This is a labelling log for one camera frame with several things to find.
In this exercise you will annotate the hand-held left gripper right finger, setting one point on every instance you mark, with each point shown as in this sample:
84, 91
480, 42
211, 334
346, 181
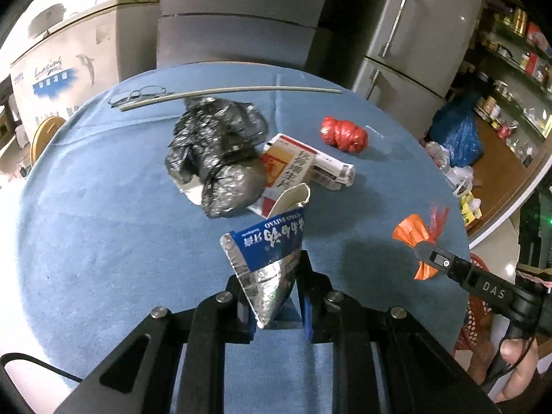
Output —
307, 310

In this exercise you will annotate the black plastic bag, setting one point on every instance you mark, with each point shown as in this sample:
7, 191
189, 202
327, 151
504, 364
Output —
215, 146

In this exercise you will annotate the white barcode medicine box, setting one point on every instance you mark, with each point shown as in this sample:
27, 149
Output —
334, 172

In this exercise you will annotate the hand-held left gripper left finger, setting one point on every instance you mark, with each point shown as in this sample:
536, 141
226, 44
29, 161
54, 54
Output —
249, 325

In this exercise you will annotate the person's right hand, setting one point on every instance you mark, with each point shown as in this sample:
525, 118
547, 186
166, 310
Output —
528, 375

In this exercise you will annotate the white paper scrap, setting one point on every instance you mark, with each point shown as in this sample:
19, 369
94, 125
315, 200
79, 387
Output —
192, 192

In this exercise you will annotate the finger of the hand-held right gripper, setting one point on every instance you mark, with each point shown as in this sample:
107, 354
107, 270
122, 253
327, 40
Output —
474, 282

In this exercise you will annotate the thin white rod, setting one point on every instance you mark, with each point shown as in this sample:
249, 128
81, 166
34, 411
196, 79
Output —
241, 90

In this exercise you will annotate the large blue plastic bag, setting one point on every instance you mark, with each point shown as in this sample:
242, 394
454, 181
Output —
459, 133

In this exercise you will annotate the crushed blue silver toothpaste box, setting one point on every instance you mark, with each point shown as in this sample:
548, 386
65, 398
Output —
267, 267

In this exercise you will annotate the orange plastic wrapper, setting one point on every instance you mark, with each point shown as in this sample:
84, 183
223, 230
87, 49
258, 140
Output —
409, 230

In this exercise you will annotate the round wooden stool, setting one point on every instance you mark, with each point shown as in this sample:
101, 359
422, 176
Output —
45, 138

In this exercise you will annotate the eyeglasses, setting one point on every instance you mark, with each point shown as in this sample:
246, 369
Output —
146, 92

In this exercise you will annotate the white plastic bags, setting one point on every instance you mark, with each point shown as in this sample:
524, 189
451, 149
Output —
450, 168

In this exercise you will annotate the blue tablecloth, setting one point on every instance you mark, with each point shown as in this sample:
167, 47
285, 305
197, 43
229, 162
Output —
108, 233

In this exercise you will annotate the red plastic bag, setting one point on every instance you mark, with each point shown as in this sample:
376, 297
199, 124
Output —
343, 133

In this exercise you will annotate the yellow packet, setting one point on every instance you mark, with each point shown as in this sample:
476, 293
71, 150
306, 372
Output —
471, 211

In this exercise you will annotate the white chest freezer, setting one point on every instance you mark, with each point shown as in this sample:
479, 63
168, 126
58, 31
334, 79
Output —
77, 51

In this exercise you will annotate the wooden shelf unit with goods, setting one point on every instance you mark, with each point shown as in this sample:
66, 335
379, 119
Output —
513, 73

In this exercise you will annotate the red and white medicine box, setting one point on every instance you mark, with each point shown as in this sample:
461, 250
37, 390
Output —
287, 168

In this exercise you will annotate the silver two-door refrigerator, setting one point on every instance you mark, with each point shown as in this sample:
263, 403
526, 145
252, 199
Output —
414, 39

